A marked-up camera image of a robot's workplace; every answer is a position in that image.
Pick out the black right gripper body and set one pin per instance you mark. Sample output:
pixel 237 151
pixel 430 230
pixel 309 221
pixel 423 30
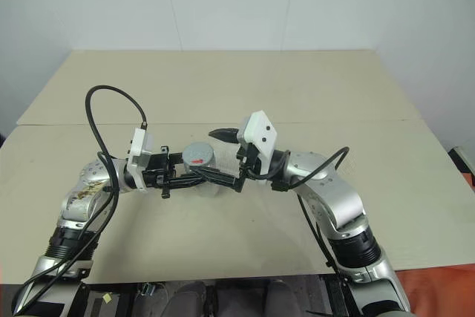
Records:
pixel 249 161

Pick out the clear plastic jar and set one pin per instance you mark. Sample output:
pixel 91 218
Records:
pixel 226 159

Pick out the small metal bracket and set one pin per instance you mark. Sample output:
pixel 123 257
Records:
pixel 147 294

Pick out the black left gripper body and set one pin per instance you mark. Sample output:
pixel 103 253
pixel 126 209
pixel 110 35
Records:
pixel 154 174

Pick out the dark grey rounded shape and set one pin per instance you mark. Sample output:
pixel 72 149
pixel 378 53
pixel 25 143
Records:
pixel 187 300

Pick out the dark object with red stripe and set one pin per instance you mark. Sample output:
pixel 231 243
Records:
pixel 464 165

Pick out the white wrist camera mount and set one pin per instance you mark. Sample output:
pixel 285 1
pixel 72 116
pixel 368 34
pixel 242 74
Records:
pixel 261 131
pixel 139 146

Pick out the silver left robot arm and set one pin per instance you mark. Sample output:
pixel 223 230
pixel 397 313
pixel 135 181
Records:
pixel 85 191

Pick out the small yellow tag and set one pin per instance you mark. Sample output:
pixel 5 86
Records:
pixel 107 297

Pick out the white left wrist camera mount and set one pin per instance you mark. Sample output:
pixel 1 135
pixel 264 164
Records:
pixel 139 146

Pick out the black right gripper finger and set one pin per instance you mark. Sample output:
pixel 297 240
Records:
pixel 226 179
pixel 226 135

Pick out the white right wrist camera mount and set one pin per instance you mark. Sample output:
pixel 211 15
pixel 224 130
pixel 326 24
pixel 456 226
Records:
pixel 261 131

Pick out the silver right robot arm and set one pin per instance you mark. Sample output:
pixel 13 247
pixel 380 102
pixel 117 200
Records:
pixel 334 200

